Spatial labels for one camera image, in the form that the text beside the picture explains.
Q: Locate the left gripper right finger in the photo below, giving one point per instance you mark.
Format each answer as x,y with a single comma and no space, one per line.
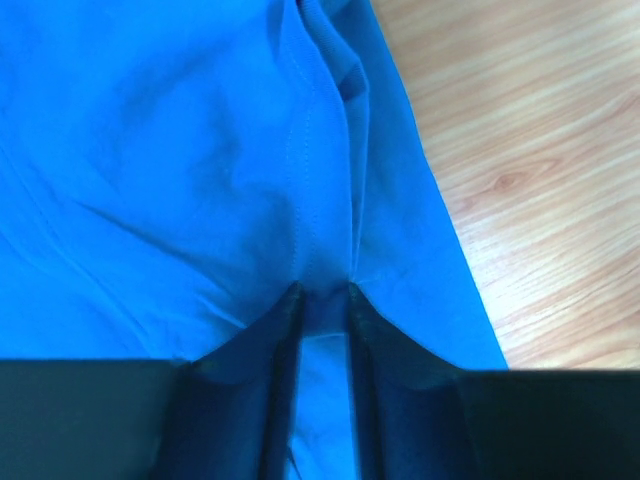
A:
419,417

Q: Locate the blue t-shirt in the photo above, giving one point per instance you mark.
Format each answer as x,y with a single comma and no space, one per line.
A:
169,168

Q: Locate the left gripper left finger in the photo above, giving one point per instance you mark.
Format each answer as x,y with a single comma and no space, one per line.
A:
227,415

